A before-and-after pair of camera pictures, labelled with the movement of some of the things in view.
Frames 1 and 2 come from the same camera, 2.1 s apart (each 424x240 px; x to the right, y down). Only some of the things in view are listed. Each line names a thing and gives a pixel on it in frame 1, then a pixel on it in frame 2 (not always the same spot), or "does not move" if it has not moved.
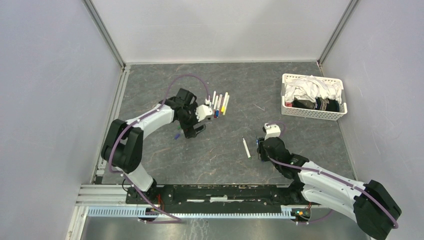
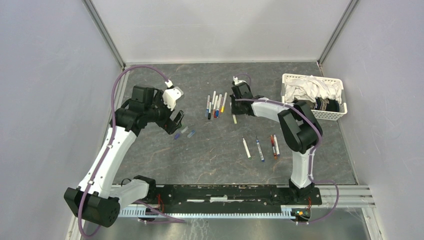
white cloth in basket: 309,88 does not move
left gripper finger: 199,127 → 179,117
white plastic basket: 312,113 does not move
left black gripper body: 188,120 → 162,117
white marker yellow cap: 223,106 does not move
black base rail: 218,198 does not move
